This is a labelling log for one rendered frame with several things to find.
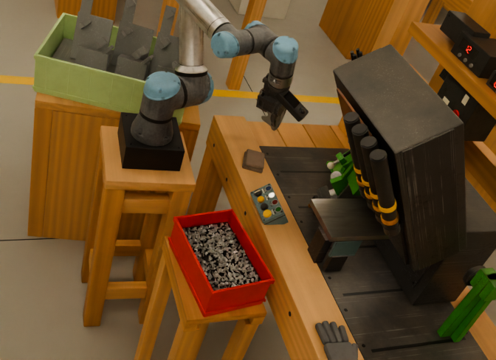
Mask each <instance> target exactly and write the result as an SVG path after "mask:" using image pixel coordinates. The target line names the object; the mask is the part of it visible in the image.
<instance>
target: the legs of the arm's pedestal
mask: <svg viewBox="0 0 496 360"><path fill-rule="evenodd" d="M191 194H192V193H190V192H171V191H151V193H127V192H126V190H112V189H105V185H104V176H103V161H102V153H101V144H100V147H99V151H98V157H97V166H96V172H95V178H94V187H93V193H92V202H91V207H90V213H89V222H88V228H87V233H86V242H85V248H84V253H83V263H82V269H81V282H82V283H88V285H87V291H86V299H85V304H84V309H83V326H84V327H91V326H100V322H101V318H102V314H103V306H104V302H105V300H114V299H139V298H141V300H140V304H139V309H138V317H139V324H140V325H141V324H144V321H145V315H146V313H147V310H148V304H149V302H150V298H151V293H152V291H153V287H154V282H155V279H156V274H157V271H158V268H159V263H160V260H161V256H162V244H163V241H164V238H165V236H170V235H171V233H172V231H173V225H174V222H173V217H174V216H175V217H176V216H182V215H186V212H187V207H188V204H189V201H190V197H191ZM122 212H123V213H145V219H144V223H143V226H142V232H141V235H140V239H139V240H117V233H118V229H119V225H120V218H121V214H122ZM113 256H136V258H135V261H134V267H133V276H134V281H126V282H109V276H110V271H111V265H112V260H113Z"/></svg>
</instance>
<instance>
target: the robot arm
mask: <svg viewBox="0 0 496 360"><path fill-rule="evenodd" d="M176 1H177V3H178V4H179V64H178V65H177V66H176V67H175V74H173V73H171V72H154V73H153V74H151V75H149V76H148V78H147V80H146V82H145V85H144V88H143V95H142V102H141V106H140V110H139V113H138V115H137V116H136V118H135V119H134V121H133V122H132V124H131V135H132V136H133V137H134V138H135V139H136V140H137V141H139V142H141V143H142V144H145V145H150V146H163V145H166V144H168V143H169V142H170V141H171V140H172V137H173V125H172V116H173V112H174V110H176V109H180V108H186V107H190V106H193V105H200V104H202V103H206V102H207V101H208V100H209V99H210V98H211V97H212V95H213V90H214V82H213V80H212V76H211V75H210V74H209V73H208V72H207V68H206V66H205V65H204V64H203V61H204V32H205V33H206V35H207V36H208V37H209V38H210V39H211V49H213V53H214V55H215V56H216V57H218V58H234V57H237V56H242V55H251V54H255V53H259V54H261V55H262V56H263V57H264V58H266V59H267V60H268V61H269V62H270V67H269V73H268V74H267V75H266V77H264V78H263V81H262V82H263V83H264V86H263V89H261V91H260V93H259V95H258V99H257V104H256V107H257V108H259V109H261V110H262V111H265V112H267V114H268V116H264V115H263V116H262V117H261V119H262V120H263V121H264V122H266V123H267V124H268V125H270V126H271V129H272V130H273V131H275V130H277V129H278V128H279V126H280V124H281V122H282V120H283V117H284V115H285V113H286V110H287V111H288V112H289V113H290V114H291V115H292V116H293V117H294V118H295V119H296V120H297V121H298V122H300V121H301V120H302V119H303V118H304V117H305V116H306V115H307V114H308V112H309V111H308V110H307V109H306V108H305V107H304V106H303V104H302V103H301V102H300V101H299V100H298V99H297V98H296V97H295V96H294V95H293V93H291V92H290V90H289V89H290V85H291V84H292V79H293V75H294V70H295V64H296V60H297V57H298V47H299V46H298V43H297V41H296V40H295V39H293V38H290V37H289V36H280V37H278V36H277V35H276V34H274V33H273V31H271V30H270V29H269V28H268V26H266V25H265V24H262V23H261V22H259V21H252V22H251V23H249V24H248V25H246V27H245V28H244V29H243V30H237V29H236V28H235V27H234V26H233V25H232V24H231V23H230V22H229V21H228V20H227V19H226V18H225V17H224V15H223V14H222V13H221V12H220V11H219V10H218V9H217V8H216V7H215V6H214V5H213V4H212V2H211V1H210V0H176Z"/></svg>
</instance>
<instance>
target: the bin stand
mask: <svg viewBox="0 0 496 360"><path fill-rule="evenodd" d="M168 237H169V238H170V237H171V235H170V236H165V238H164V241H163V244H162V256H161V260H160V263H159V268H158V271H157V274H156V279H155V282H154V287H153V291H152V293H151V298H150V302H149V304H148V310H147V313H146V315H145V321H144V324H143V326H142V332H141V335H140V338H139V343H138V346H137V351H136V354H135V357H134V360H150V359H151V354H152V352H153V349H154V345H155V342H156V338H157V334H158V332H159V327H160V325H161V322H162V318H163V314H164V312H165V307H166V305H167V302H168V297H169V294H170V292H171V287H172V290H173V295H174V298H175V301H176V307H177V310H178V313H179V318H180V322H179V326H178V328H177V331H176V335H175V337H174V340H173V344H172V347H171V349H170V353H169V356H168V360H196V357H197V355H198V353H199V349H200V347H201V345H202V342H203V339H204V336H205V334H206V332H207V328H208V326H209V324H210V322H223V321H230V320H238V321H237V323H236V326H235V328H234V331H233V332H232V336H231V337H230V340H229V342H228V344H227V347H226V350H225V351H224V355H223V356H222V358H221V360H243V358H244V355H245V353H246V351H247V349H248V347H249V344H250V342H251V341H252V338H253V336H254V334H255V332H256V330H257V328H258V326H259V325H260V324H262V323H263V320H264V318H265V316H266V314H267V312H266V309H265V306H264V303H263V302H262V303H261V304H260V305H254V306H250V307H247V308H241V309H238V310H234V311H228V312H225V313H222V314H216V315H212V316H207V317H203V316H202V313H201V311H200V309H199V307H198V305H197V302H196V300H195V298H194V296H193V294H192V292H191V290H190V287H189V285H188V284H187V281H186V279H185V276H184V275H183V273H182V270H181V269H180V267H179V264H178V262H177V260H176V258H175V256H174V254H173V251H172V249H171V247H170V245H169V240H168Z"/></svg>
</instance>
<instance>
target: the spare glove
mask: <svg viewBox="0 0 496 360"><path fill-rule="evenodd" d="M315 328H316V330H317V333H318V335H319V337H320V339H321V342H322V343H323V345H324V351H325V354H326V356H327V359H328V360H358V344H356V343H353V344H351V343H350V342H349V339H348V335H347V333H346V329H345V326H344V325H340V326H339V327H337V324H336V322H330V324H329V323H328V321H323V322H322V324H321V323H317V324H316V325H315Z"/></svg>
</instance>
